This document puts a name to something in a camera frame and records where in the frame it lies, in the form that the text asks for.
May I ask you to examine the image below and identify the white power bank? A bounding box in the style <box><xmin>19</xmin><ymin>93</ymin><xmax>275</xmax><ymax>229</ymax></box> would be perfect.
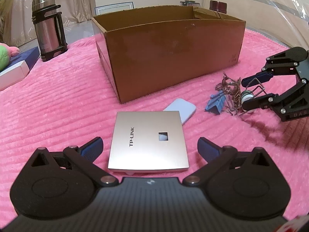
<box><xmin>163</xmin><ymin>98</ymin><xmax>196</xmax><ymax>125</ymax></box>

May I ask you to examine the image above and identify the dark red cylindrical canister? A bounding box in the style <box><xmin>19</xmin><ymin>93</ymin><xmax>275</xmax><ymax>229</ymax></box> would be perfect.
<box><xmin>209</xmin><ymin>0</ymin><xmax>227</xmax><ymax>14</ymax></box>

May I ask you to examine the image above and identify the clear jar green lid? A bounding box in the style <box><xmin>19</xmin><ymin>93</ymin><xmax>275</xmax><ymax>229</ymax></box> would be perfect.
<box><xmin>180</xmin><ymin>0</ymin><xmax>201</xmax><ymax>7</ymax></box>

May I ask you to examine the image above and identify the brown cardboard box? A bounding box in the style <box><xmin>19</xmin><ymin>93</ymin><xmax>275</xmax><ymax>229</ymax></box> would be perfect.
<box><xmin>92</xmin><ymin>5</ymin><xmax>246</xmax><ymax>103</ymax></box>

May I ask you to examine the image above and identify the gold TP-LINK wall panel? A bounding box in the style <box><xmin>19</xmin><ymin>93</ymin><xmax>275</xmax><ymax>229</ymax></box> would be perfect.
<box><xmin>108</xmin><ymin>111</ymin><xmax>189</xmax><ymax>174</ymax></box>

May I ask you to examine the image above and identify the green white spool wire clip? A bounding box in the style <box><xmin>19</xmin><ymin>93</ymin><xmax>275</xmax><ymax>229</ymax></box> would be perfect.
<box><xmin>240</xmin><ymin>78</ymin><xmax>266</xmax><ymax>115</ymax></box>

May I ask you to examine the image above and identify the blue white flat box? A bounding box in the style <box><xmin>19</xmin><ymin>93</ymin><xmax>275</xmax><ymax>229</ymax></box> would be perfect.
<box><xmin>1</xmin><ymin>47</ymin><xmax>40</xmax><ymax>91</ymax></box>

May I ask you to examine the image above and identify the silver framed sand picture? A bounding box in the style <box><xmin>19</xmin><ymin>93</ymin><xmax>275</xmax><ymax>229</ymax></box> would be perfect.
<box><xmin>95</xmin><ymin>2</ymin><xmax>134</xmax><ymax>16</ymax></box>

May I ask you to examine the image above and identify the pink plush blanket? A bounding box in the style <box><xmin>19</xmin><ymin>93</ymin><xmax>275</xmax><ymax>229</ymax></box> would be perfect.
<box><xmin>1</xmin><ymin>37</ymin><xmax>308</xmax><ymax>226</ymax></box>

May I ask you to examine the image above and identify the blue binder clip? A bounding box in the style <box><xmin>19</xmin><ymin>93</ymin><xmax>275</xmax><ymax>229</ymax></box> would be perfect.
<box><xmin>205</xmin><ymin>90</ymin><xmax>226</xmax><ymax>115</ymax></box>

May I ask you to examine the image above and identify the steel thermos black handle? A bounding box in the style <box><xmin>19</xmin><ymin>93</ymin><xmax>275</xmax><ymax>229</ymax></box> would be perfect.
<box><xmin>32</xmin><ymin>0</ymin><xmax>68</xmax><ymax>61</ymax></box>

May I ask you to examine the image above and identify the green pink plush toy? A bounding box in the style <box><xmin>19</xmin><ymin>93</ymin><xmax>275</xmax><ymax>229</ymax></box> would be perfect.
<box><xmin>0</xmin><ymin>43</ymin><xmax>20</xmax><ymax>72</ymax></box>

